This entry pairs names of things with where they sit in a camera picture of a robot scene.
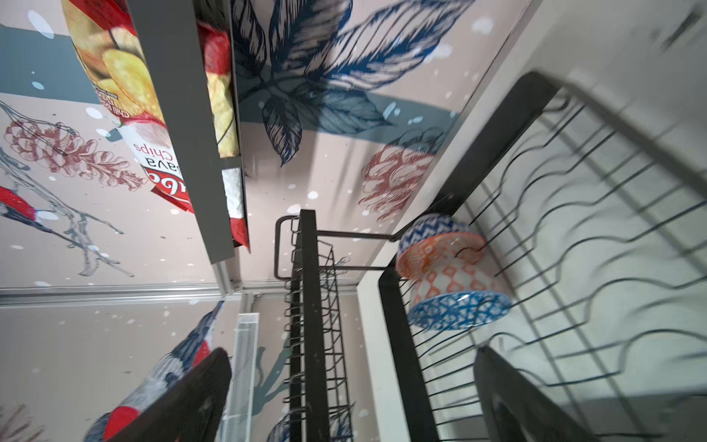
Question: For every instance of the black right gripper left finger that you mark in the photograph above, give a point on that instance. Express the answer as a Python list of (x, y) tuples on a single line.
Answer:
[(190, 411)]

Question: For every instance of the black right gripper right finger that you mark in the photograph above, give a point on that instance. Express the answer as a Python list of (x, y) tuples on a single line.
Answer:
[(513, 409)]

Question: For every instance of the orange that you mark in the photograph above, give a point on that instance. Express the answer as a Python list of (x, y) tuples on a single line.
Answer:
[(433, 238)]

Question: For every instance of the red cassava chips bag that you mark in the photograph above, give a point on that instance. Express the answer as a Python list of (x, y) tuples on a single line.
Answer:
[(108, 48)]

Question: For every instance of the black wire dish rack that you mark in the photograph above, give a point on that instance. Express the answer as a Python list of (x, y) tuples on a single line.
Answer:
[(594, 219)]

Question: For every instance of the black wall shelf basket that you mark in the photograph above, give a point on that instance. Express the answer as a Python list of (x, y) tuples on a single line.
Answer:
[(169, 37)]

